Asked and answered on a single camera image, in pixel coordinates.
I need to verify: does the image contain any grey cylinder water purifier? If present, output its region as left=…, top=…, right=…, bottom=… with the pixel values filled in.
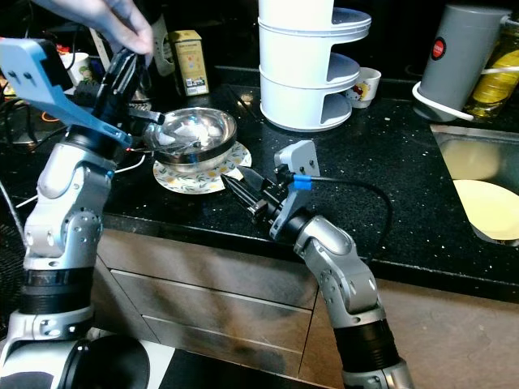
left=420, top=4, right=512, bottom=114

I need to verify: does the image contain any yellow cooking oil bottle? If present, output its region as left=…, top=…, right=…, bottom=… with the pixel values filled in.
left=466, top=24, right=519, bottom=122

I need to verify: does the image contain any black electric fan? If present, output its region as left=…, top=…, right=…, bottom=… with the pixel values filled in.
left=0, top=223, right=27, bottom=325

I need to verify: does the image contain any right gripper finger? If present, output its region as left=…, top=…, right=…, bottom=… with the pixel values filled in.
left=238, top=165, right=274, bottom=195
left=223, top=170, right=260, bottom=216

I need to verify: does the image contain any person right hand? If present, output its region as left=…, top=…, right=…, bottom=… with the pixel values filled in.
left=32, top=0, right=155, bottom=56

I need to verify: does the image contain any floral patterned plate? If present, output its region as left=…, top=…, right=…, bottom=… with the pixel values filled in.
left=152, top=142, right=252, bottom=195

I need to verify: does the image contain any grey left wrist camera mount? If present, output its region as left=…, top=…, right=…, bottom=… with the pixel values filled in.
left=0, top=36, right=131, bottom=155

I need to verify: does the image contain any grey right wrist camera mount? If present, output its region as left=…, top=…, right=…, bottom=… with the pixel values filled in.
left=269, top=139, right=320, bottom=242

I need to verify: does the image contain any pale yellow plate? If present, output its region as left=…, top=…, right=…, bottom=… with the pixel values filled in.
left=452, top=178, right=519, bottom=242

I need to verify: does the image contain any kitchen base cabinet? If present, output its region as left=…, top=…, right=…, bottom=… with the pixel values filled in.
left=114, top=227, right=519, bottom=389

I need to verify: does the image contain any white purifier hose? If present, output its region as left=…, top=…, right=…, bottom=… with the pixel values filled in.
left=412, top=81, right=475, bottom=122

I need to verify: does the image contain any white tiered plastic rack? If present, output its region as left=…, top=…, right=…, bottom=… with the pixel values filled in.
left=258, top=0, right=371, bottom=133

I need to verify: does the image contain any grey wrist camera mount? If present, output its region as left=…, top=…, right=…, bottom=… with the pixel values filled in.
left=0, top=36, right=131, bottom=155
left=269, top=139, right=320, bottom=242

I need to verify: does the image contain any white cartoon print cup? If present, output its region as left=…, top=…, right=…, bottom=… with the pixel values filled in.
left=345, top=66, right=382, bottom=109

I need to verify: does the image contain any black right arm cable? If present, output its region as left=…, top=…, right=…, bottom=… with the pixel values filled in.
left=308, top=174, right=394, bottom=260

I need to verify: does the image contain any black floor mat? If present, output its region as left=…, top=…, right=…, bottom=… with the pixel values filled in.
left=154, top=348, right=301, bottom=389

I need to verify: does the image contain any yellow tin box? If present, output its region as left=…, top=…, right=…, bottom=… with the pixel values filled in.
left=172, top=30, right=209, bottom=96

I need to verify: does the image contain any stainless steel sink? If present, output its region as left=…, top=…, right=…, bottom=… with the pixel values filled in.
left=430, top=122, right=519, bottom=244

